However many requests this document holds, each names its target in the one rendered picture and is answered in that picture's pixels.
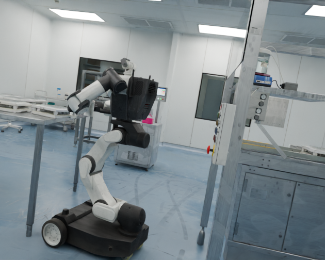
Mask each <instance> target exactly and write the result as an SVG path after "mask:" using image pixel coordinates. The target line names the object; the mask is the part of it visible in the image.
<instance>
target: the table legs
mask: <svg viewBox="0 0 325 260"><path fill-rule="evenodd" d="M85 124H86V117H84V118H82V120H81V125H80V133H79V141H78V149H77V158H76V166H75V174H74V182H73V184H74V186H73V191H74V192H76V190H77V183H78V177H79V161H80V159H81V156H82V148H83V139H84V131H85ZM43 134H44V125H41V124H37V130H36V139H35V149H34V158H33V164H32V173H31V183H30V193H29V202H28V212H27V221H26V225H27V230H26V237H30V236H31V234H32V228H33V223H34V218H35V209H36V199H37V190H38V180H39V171H40V162H41V153H42V144H43Z"/></svg>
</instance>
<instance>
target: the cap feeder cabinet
mask: <svg viewBox="0 0 325 260"><path fill-rule="evenodd" d="M132 122H137V123H140V124H141V126H142V127H143V129H144V130H145V132H146V133H149V135H150V143H149V145H148V147H147V148H146V149H144V148H139V147H135V146H132V145H123V144H119V145H118V146H117V147H116V148H115V152H114V157H113V159H114V161H116V164H115V165H118V164H117V162H119V163H124V164H129V165H134V166H140V167H145V168H147V169H146V171H148V168H150V167H151V166H153V164H154V163H155V162H156V161H157V154H158V148H159V141H160V135H161V128H162V125H163V124H162V123H155V122H153V124H146V123H142V121H139V120H136V121H135V120H132Z"/></svg>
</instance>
